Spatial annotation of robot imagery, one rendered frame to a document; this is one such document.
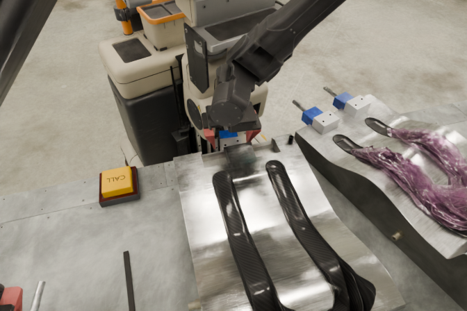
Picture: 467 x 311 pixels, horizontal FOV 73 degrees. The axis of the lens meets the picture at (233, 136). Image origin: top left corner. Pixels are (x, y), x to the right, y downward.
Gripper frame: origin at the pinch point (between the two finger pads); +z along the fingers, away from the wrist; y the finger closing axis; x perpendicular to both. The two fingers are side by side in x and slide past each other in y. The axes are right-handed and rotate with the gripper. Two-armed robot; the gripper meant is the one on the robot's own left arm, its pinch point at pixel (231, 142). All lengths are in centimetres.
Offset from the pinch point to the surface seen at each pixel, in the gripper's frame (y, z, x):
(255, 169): 2.8, -4.3, -12.1
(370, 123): 34.6, -0.8, 0.1
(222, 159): -2.8, -1.6, -6.1
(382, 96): 124, 83, 103
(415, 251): 28.5, 1.7, -30.6
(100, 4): -85, 84, 293
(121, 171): -24.6, 1.2, -3.4
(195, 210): -9.6, -3.8, -19.0
